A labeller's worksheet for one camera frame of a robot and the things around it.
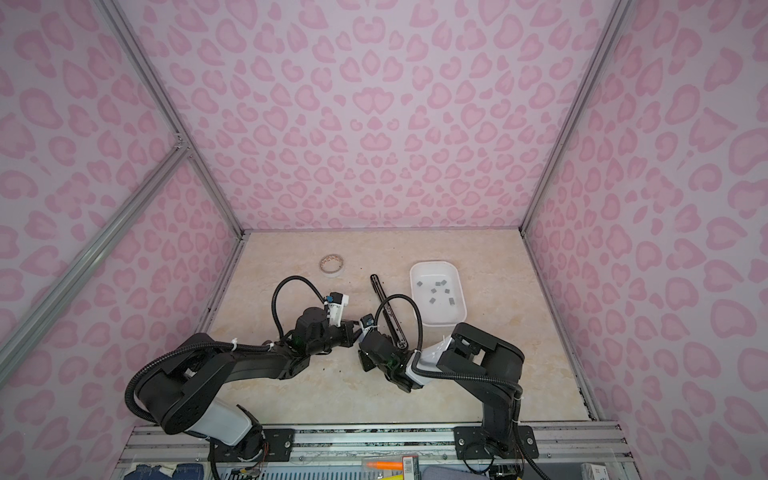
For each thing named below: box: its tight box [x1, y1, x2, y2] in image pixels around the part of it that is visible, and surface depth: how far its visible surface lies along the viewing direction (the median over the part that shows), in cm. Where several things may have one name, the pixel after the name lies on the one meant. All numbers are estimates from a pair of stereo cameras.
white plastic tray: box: [410, 260, 468, 327], surface depth 103 cm
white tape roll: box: [320, 254, 345, 276], surface depth 112 cm
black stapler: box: [370, 274, 409, 351], surface depth 95 cm
